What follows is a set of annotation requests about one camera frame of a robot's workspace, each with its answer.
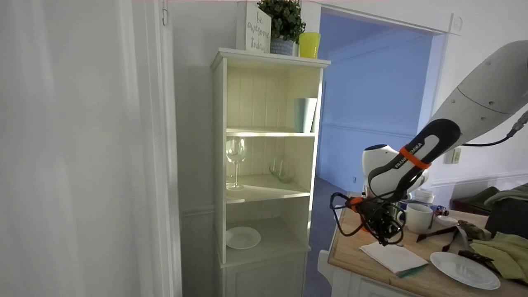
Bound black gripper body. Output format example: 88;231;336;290
357;196;408;239

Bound white folded towel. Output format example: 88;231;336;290
359;241;430;275

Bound yellow plastic cup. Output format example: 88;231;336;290
298;31;322;59

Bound white ceramic mug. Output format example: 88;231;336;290
405;200;438;236

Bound black kitchen tongs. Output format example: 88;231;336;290
415;221;497;254

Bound white table cabinet base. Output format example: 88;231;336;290
317;247;403;297

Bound white plate with pattern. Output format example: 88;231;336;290
430;249;504;292

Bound dark green couch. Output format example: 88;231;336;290
449;183;528;239

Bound short clear glass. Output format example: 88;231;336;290
268;155;294;185

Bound green cloth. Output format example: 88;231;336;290
469;229;528;284

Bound teal and white books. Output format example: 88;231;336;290
294;96;321;135

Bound cream wooden bookshelf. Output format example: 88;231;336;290
210;46;332;297

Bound small plain white plate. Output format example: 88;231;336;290
225;224;263;252

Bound tall clear wine glass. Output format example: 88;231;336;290
225;135;250;191

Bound white doorway trim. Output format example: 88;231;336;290
314;0;466;84

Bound green potted plant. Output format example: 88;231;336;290
256;0;308;58

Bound white lettered sign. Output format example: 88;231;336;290
243;2;273;54

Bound white door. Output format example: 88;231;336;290
0;0;184;297

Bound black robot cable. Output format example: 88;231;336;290
329;109;528;239

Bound orange arm strap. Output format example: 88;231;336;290
398;145;433;172

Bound white wall outlet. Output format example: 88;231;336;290
444;147;464;167

